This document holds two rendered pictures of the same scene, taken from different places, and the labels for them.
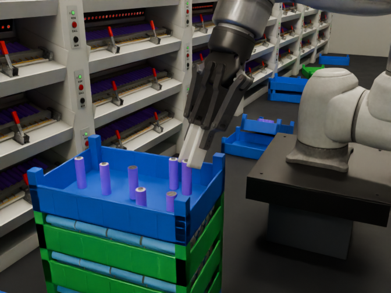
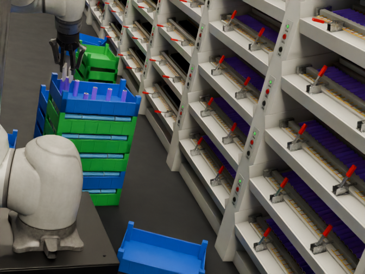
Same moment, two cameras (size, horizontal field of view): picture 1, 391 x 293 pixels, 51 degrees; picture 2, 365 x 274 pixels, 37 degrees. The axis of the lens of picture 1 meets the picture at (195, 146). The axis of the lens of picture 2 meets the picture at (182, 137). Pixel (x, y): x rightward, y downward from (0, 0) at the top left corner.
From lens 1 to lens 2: 2.51 m
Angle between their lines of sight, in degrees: 114
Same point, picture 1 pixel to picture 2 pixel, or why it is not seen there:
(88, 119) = (246, 173)
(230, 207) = not seen: outside the picture
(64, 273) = not seen: hidden behind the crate
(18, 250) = (205, 206)
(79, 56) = (261, 118)
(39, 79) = (241, 111)
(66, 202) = (105, 87)
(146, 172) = (105, 111)
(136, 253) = not seen: hidden behind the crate
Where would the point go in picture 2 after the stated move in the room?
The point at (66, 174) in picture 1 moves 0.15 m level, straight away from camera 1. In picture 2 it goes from (129, 98) to (162, 111)
